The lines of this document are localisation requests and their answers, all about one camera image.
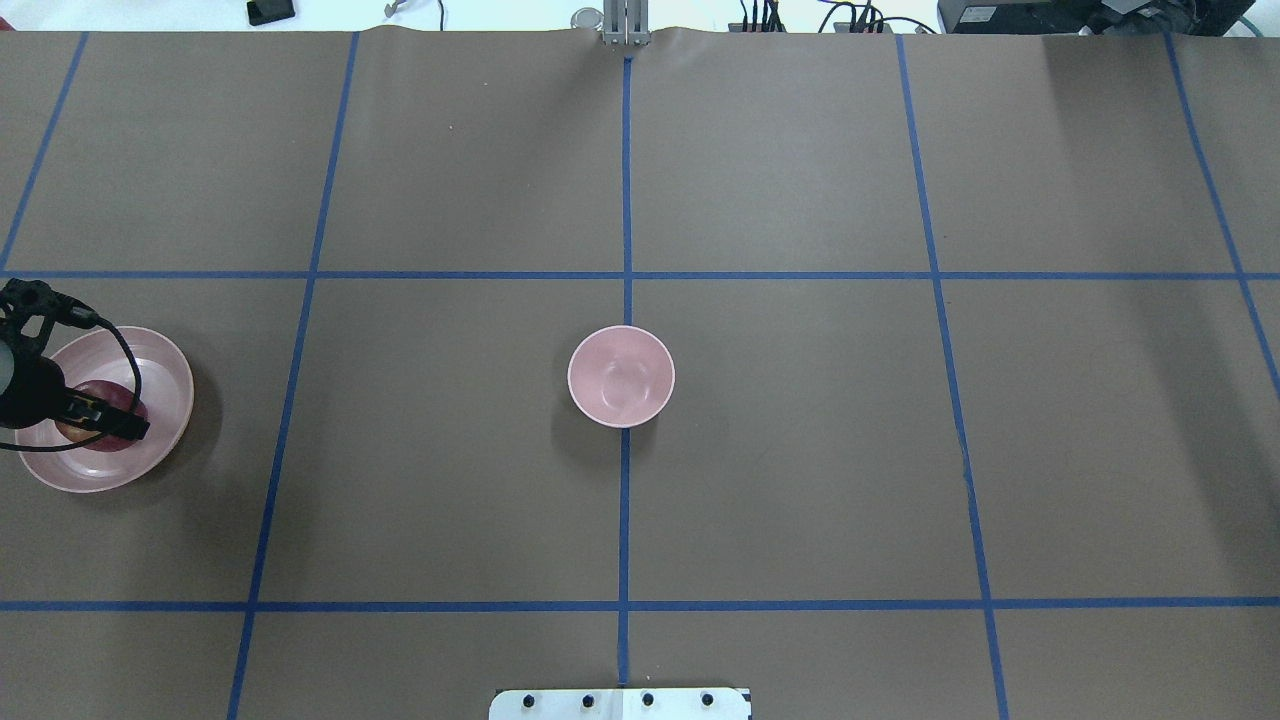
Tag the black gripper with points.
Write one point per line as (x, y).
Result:
(36, 393)

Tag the pink bowl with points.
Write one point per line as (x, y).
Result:
(621, 376)

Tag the red apple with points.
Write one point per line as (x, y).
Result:
(107, 445)

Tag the pink plate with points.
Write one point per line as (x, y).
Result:
(168, 392)

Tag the small black device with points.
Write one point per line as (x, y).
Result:
(263, 12)

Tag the white pedestal base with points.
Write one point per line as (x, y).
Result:
(623, 703)

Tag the aluminium frame post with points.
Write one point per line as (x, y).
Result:
(625, 23)

